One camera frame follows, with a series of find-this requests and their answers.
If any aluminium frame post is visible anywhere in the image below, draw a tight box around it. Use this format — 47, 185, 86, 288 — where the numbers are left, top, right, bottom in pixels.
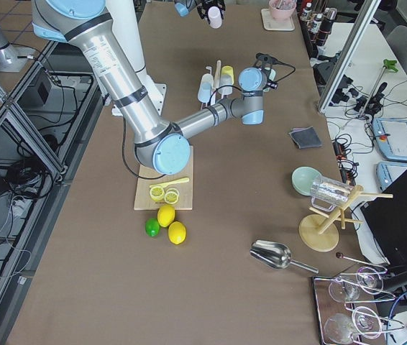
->
317, 0, 380, 115

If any lemon slice right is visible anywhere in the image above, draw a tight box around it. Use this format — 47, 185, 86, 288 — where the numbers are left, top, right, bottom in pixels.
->
163, 188, 180, 205

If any clear glass mug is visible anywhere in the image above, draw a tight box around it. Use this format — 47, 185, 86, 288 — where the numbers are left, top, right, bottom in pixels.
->
310, 175, 353, 212

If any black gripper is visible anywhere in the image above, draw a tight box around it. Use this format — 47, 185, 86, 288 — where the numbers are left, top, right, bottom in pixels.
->
197, 0, 226, 20
255, 57, 276, 90

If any blue teach pendant far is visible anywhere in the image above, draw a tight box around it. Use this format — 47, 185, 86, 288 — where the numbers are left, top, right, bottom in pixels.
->
372, 118, 407, 162

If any wooden cutting board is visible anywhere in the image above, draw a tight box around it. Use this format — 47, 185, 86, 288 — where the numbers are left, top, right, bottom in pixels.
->
134, 147, 193, 211

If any mint green plastic cup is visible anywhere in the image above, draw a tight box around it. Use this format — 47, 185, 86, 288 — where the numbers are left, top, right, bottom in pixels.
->
269, 69, 276, 81

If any blue teach pendant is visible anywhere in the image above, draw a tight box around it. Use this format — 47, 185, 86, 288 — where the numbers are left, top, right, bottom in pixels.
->
376, 162, 407, 191
372, 118, 407, 162

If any upper wine glass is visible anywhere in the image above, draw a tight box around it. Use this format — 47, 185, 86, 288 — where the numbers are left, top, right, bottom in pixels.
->
329, 267, 383, 303

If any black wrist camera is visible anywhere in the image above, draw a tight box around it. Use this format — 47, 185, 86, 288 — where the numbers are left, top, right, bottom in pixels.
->
254, 52, 278, 69

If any green lime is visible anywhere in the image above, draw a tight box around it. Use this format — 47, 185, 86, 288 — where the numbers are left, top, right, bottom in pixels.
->
145, 218, 161, 237

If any blue teach pendant near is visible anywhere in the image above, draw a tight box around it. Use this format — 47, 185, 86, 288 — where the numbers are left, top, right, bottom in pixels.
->
376, 162, 407, 191

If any light blue cup on rack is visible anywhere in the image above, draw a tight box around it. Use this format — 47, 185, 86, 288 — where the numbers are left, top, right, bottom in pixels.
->
197, 73, 214, 104

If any mint green bowl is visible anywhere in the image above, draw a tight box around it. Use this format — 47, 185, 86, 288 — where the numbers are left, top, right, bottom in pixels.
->
291, 166, 321, 196

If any pink bowl with ice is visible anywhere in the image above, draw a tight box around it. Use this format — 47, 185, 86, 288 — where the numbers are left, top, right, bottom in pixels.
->
268, 0, 296, 20

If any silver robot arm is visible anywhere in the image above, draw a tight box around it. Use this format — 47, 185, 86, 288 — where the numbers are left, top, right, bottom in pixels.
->
174, 0, 226, 20
32, 1, 278, 175

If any white cup holder rack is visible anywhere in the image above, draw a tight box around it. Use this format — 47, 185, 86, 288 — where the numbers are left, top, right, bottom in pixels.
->
200, 60, 223, 110

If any lemon slice left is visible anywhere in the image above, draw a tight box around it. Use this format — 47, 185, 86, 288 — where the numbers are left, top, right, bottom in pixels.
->
149, 185, 165, 202

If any wine glass rack tray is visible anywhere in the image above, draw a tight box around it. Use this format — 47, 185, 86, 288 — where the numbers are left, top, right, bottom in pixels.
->
312, 265, 404, 344

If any pink plastic cup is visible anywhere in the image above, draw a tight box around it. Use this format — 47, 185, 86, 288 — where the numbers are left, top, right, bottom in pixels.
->
207, 6, 222, 29

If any lower wine glass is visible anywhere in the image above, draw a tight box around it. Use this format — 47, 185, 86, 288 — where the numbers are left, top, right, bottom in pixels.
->
324, 306, 383, 344

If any metal scoop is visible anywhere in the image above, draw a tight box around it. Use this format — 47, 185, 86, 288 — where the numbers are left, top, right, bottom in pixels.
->
250, 239, 319, 274

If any yellow cup on rack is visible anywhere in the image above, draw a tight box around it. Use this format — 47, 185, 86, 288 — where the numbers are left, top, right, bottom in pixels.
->
220, 65, 234, 85

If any wooden mug tree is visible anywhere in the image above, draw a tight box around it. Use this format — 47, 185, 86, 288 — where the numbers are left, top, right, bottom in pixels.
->
298, 185, 393, 252

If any lemon slice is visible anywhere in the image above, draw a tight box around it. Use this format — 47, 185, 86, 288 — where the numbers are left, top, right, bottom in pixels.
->
149, 185, 165, 202
163, 188, 180, 205

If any yellow plastic knife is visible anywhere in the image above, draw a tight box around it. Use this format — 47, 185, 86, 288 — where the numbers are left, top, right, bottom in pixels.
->
149, 177, 190, 188

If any grey cup on rack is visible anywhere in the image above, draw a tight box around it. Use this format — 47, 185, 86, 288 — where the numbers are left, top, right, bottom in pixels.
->
218, 73, 233, 98

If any cream plastic tray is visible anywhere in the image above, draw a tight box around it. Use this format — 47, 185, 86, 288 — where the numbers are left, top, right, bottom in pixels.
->
261, 9, 295, 32

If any black monitor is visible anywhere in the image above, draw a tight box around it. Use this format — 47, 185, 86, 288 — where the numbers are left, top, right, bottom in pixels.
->
360, 170, 407, 265

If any yellow lemon near board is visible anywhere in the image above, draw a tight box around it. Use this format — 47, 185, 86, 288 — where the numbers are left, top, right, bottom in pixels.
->
157, 204, 175, 228

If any yellow lemon near scoop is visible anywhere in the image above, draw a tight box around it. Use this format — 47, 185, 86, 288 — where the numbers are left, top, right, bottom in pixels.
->
168, 221, 187, 245

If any grey folded cloth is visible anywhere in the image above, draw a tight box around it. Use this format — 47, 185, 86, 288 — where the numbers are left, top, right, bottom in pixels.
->
288, 126, 322, 149

